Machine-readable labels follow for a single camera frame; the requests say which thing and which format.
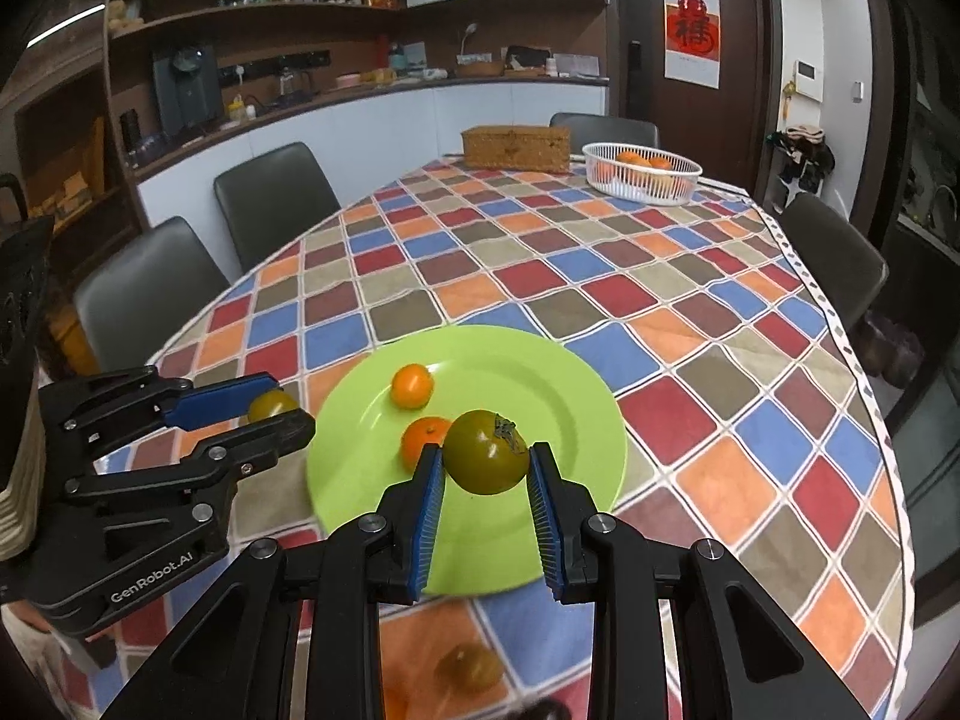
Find dark brown door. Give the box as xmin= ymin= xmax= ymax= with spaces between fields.
xmin=609 ymin=0 xmax=776 ymax=200

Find large green persimmon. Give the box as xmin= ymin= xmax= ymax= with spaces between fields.
xmin=442 ymin=409 xmax=530 ymax=497

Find yellow-green persimmon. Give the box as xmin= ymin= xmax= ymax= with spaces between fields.
xmin=435 ymin=641 xmax=504 ymax=695

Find white plastic basket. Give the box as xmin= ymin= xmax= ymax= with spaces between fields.
xmin=583 ymin=142 xmax=704 ymax=205

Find hanging clothes and bags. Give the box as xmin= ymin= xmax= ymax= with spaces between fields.
xmin=766 ymin=123 xmax=835 ymax=200

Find red and white door poster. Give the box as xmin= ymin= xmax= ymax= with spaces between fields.
xmin=663 ymin=0 xmax=723 ymax=88

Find checkered tablecloth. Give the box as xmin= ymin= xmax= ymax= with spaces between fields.
xmin=52 ymin=154 xmax=917 ymax=720

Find woven wicker box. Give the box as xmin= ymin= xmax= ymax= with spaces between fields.
xmin=460 ymin=126 xmax=572 ymax=171

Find black water dispenser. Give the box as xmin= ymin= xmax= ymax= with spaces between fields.
xmin=153 ymin=44 xmax=225 ymax=134

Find grey dining chair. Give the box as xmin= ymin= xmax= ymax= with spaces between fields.
xmin=73 ymin=216 xmax=231 ymax=377
xmin=775 ymin=193 xmax=890 ymax=332
xmin=549 ymin=112 xmax=662 ymax=156
xmin=214 ymin=142 xmax=343 ymax=272

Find black power strip rail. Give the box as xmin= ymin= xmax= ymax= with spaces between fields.
xmin=217 ymin=49 xmax=332 ymax=80

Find dark bag under chair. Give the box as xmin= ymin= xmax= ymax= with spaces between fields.
xmin=861 ymin=313 xmax=925 ymax=385

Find black bag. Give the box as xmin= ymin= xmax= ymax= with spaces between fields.
xmin=504 ymin=45 xmax=555 ymax=74

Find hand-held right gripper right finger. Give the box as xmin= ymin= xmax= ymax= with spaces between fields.
xmin=527 ymin=444 xmax=875 ymax=720

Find small green persimmon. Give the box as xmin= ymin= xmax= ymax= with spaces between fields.
xmin=247 ymin=390 xmax=300 ymax=425

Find green plate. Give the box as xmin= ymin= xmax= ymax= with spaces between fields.
xmin=306 ymin=325 xmax=628 ymax=597

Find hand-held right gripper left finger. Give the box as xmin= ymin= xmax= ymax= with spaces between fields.
xmin=101 ymin=444 xmax=448 ymax=720

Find wooden shelf cabinet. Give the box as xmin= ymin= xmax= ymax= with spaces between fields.
xmin=15 ymin=0 xmax=410 ymax=293

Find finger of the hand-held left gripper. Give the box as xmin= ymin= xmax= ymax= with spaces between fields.
xmin=64 ymin=409 xmax=317 ymax=503
xmin=37 ymin=365 xmax=282 ymax=452

